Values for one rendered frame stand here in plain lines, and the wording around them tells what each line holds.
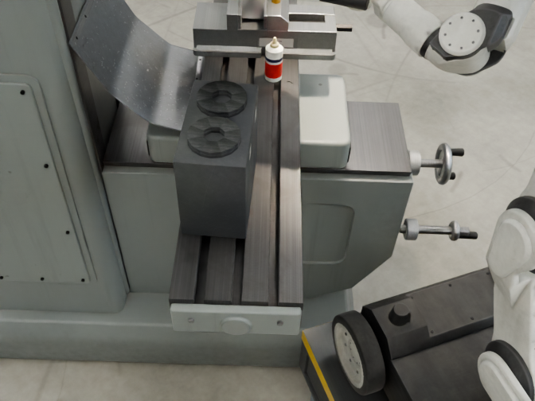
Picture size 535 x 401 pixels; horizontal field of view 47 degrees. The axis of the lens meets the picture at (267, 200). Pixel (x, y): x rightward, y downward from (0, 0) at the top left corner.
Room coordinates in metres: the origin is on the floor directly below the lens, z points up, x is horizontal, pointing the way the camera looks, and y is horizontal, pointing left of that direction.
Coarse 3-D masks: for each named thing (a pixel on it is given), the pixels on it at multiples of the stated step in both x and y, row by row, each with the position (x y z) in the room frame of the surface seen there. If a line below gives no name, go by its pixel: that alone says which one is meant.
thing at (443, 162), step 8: (440, 144) 1.27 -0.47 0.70; (408, 152) 1.24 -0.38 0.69; (416, 152) 1.23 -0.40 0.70; (440, 152) 1.26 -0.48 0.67; (448, 152) 1.21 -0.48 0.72; (456, 152) 1.22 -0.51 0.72; (416, 160) 1.21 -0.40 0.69; (424, 160) 1.23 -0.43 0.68; (432, 160) 1.23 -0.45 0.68; (440, 160) 1.23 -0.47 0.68; (448, 160) 1.19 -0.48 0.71; (416, 168) 1.19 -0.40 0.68; (440, 168) 1.22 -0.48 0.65; (448, 168) 1.18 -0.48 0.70; (440, 176) 1.21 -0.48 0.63; (448, 176) 1.17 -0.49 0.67; (440, 184) 1.18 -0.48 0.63
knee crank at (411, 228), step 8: (408, 224) 1.08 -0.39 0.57; (416, 224) 1.08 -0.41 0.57; (456, 224) 1.09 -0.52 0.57; (400, 232) 1.07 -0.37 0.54; (408, 232) 1.06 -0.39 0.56; (416, 232) 1.06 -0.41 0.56; (424, 232) 1.08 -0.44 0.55; (432, 232) 1.08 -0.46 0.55; (440, 232) 1.08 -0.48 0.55; (448, 232) 1.08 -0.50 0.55; (456, 232) 1.07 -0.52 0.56; (464, 232) 1.08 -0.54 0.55; (472, 232) 1.09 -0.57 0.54
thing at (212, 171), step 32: (192, 96) 0.87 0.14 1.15; (224, 96) 0.87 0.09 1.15; (256, 96) 0.88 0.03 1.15; (192, 128) 0.77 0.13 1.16; (224, 128) 0.77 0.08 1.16; (256, 128) 0.90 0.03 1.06; (192, 160) 0.71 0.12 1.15; (224, 160) 0.71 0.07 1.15; (192, 192) 0.70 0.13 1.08; (224, 192) 0.70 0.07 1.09; (192, 224) 0.70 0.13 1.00; (224, 224) 0.70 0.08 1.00
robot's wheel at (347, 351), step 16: (336, 320) 0.79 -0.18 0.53; (352, 320) 0.76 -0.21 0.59; (336, 336) 0.78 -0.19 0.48; (352, 336) 0.72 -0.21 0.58; (368, 336) 0.72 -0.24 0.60; (336, 352) 0.77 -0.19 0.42; (352, 352) 0.74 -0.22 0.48; (368, 352) 0.68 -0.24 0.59; (352, 368) 0.72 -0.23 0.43; (368, 368) 0.65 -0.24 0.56; (384, 368) 0.66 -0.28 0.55; (352, 384) 0.68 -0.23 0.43; (368, 384) 0.63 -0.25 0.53; (384, 384) 0.65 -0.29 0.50
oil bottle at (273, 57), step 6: (276, 42) 1.18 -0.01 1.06; (270, 48) 1.18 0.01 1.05; (276, 48) 1.18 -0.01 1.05; (282, 48) 1.19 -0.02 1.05; (270, 54) 1.17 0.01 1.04; (276, 54) 1.17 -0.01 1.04; (282, 54) 1.18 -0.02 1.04; (270, 60) 1.17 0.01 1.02; (276, 60) 1.17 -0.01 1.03; (282, 60) 1.18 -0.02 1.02; (270, 66) 1.17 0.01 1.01; (276, 66) 1.17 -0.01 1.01; (282, 66) 1.18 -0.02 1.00; (270, 72) 1.17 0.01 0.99; (276, 72) 1.17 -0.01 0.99; (270, 78) 1.17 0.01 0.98; (276, 78) 1.17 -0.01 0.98
